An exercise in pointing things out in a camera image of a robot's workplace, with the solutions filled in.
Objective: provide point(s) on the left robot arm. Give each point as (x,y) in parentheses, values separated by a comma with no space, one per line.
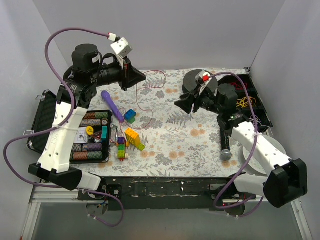
(81,80)

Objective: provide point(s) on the black perforated cable spool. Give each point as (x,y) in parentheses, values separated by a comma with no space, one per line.
(190,82)

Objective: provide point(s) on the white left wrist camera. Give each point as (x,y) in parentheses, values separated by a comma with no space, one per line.
(121,48)

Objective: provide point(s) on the multicolour brick tower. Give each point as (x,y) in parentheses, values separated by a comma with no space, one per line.
(122,145)

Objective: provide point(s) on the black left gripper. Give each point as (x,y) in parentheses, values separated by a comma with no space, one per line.
(126,74)

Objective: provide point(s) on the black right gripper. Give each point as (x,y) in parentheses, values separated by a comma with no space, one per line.
(196,101)

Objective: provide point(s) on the yellow round chip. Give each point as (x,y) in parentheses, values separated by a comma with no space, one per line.
(89,130)

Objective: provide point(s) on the yellow and green brick build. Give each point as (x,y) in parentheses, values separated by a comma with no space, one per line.
(134,138)

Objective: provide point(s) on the black sparkly microphone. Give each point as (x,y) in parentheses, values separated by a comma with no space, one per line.
(225,154)

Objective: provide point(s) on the floral patterned table mat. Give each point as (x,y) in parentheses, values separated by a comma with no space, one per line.
(176,144)

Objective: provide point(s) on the teal block in case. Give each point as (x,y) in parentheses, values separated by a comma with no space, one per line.
(104,133)

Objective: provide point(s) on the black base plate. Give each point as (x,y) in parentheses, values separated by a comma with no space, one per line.
(159,193)

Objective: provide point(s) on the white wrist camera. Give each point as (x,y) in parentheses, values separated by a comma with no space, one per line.
(121,48)
(203,79)

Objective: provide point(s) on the aluminium frame rail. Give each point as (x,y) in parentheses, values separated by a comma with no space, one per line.
(53,195)

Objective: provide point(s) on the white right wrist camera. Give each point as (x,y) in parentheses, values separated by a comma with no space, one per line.
(203,79)

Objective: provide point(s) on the purple plastic cylinder toy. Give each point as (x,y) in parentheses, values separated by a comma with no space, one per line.
(107,98)

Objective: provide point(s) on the black three-compartment bin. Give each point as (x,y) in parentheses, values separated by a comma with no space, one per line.
(249,101)

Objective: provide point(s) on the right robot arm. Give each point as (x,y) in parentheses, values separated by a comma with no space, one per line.
(286,179)

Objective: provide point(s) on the black poker chip case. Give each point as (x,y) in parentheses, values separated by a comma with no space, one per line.
(86,149)

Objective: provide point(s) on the blue and green brick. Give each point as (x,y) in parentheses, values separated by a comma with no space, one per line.
(130,116)

